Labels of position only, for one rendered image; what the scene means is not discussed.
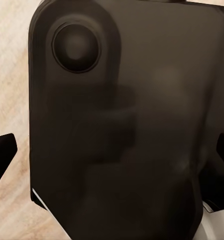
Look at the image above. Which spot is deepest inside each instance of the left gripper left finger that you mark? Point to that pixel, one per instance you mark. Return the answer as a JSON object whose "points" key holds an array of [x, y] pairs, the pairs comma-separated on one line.
{"points": [[8, 149]]}

